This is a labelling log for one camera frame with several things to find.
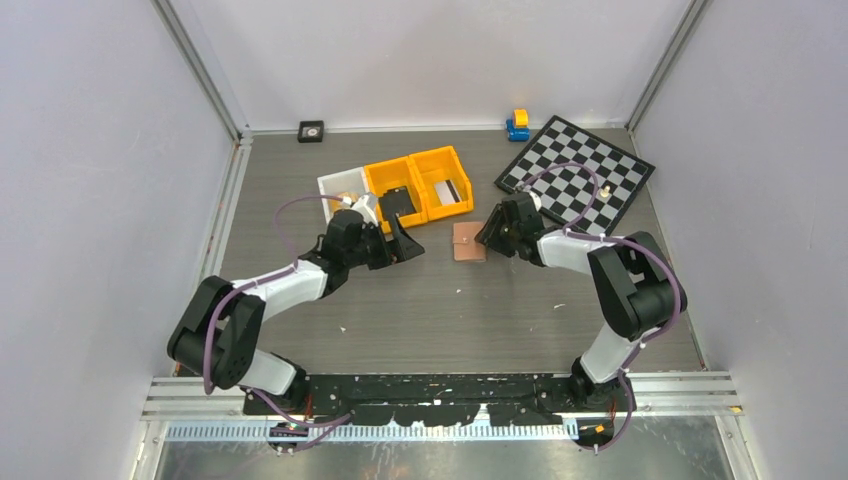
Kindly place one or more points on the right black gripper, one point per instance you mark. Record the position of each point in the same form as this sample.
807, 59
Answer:
488, 234

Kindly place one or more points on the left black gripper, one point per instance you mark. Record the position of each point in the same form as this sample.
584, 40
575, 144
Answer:
402, 247

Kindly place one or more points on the tan leather card holder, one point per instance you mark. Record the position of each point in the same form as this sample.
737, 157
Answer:
465, 247

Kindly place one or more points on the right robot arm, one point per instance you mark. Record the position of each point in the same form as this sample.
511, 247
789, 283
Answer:
639, 294

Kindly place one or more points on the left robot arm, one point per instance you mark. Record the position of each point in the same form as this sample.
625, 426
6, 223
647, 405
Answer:
217, 335

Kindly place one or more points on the black card in bin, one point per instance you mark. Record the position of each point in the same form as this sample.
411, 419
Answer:
397, 202

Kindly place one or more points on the white striped card in bin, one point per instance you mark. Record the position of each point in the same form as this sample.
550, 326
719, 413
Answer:
446, 193

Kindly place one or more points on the gold card in white bin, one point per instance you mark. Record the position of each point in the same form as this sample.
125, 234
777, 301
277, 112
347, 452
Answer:
342, 201

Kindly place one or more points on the left orange plastic bin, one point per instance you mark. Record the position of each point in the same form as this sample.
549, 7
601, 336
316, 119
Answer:
398, 172

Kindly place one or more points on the orange plastic bin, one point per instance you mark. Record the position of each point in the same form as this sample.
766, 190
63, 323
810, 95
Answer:
398, 172
440, 164

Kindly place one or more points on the white plastic bin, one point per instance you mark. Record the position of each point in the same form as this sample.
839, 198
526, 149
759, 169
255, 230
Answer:
351, 180

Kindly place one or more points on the black and white chessboard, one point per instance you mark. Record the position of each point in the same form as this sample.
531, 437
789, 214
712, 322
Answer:
568, 166

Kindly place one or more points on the right orange plastic bin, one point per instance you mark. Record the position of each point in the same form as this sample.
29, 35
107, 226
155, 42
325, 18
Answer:
440, 164

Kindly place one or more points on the blue and yellow toy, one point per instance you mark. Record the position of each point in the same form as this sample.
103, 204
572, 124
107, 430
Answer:
517, 126

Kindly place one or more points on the small black square device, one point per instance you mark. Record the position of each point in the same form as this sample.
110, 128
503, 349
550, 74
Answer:
311, 131

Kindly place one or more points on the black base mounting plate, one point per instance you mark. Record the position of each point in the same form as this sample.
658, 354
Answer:
439, 400

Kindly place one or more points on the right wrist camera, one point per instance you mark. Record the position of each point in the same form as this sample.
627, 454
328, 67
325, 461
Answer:
533, 197

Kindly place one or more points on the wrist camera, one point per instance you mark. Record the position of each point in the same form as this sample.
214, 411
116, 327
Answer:
533, 197
366, 206

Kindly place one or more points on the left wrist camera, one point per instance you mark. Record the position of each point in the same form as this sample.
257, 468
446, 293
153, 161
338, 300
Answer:
366, 206

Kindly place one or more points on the aluminium front rail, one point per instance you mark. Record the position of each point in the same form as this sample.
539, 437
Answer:
704, 393

